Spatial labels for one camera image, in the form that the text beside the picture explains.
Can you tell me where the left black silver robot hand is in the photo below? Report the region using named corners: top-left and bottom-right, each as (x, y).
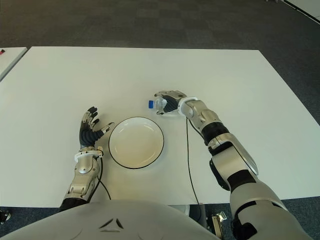
top-left (78, 106), bottom-right (115, 149)

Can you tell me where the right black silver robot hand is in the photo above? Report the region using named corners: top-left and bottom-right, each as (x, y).
top-left (153, 89), bottom-right (188, 116)

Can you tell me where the clear water bottle blue cap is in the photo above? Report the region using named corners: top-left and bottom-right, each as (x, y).
top-left (147, 97), bottom-right (168, 113)

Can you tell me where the white plate black rim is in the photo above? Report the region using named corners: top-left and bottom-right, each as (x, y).
top-left (108, 116), bottom-right (165, 169)

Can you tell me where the grey robot torso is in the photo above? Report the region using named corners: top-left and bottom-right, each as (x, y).
top-left (0, 199), bottom-right (236, 240)

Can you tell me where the white side table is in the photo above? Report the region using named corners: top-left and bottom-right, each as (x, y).
top-left (0, 46), bottom-right (28, 82)

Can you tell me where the black table leg base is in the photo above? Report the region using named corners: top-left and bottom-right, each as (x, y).
top-left (172, 203), bottom-right (209, 226)

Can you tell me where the black table foot caster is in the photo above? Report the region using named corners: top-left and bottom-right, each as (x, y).
top-left (0, 209), bottom-right (12, 222)

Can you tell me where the metal table foot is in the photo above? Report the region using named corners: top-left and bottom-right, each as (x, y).
top-left (211, 211), bottom-right (228, 237)

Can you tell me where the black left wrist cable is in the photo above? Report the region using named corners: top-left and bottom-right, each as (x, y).
top-left (96, 155), bottom-right (113, 200)

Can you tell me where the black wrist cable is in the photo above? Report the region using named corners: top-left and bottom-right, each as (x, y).
top-left (185, 116), bottom-right (201, 205)
top-left (96, 155), bottom-right (113, 200)

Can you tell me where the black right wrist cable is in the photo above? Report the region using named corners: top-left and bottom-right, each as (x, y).
top-left (185, 116), bottom-right (201, 205)

